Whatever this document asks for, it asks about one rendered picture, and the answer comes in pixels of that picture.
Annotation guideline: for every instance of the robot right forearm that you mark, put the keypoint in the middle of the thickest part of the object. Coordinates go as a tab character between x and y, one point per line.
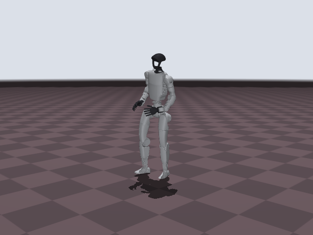
144	97

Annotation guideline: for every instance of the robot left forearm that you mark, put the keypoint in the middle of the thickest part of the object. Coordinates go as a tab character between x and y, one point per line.
168	104

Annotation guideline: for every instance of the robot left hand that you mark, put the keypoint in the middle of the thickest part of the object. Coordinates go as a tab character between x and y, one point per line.
153	110

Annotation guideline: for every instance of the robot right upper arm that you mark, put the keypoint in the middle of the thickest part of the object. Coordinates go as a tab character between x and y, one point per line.
146	78

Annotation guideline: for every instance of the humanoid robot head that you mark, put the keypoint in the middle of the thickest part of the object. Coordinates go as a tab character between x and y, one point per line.
158	58

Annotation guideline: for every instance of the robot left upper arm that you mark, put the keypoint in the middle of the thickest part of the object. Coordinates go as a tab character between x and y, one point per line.
168	80

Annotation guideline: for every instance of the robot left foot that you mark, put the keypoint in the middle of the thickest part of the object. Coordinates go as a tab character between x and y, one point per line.
164	175

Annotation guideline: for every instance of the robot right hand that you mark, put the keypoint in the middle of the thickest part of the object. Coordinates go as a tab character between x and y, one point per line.
138	103

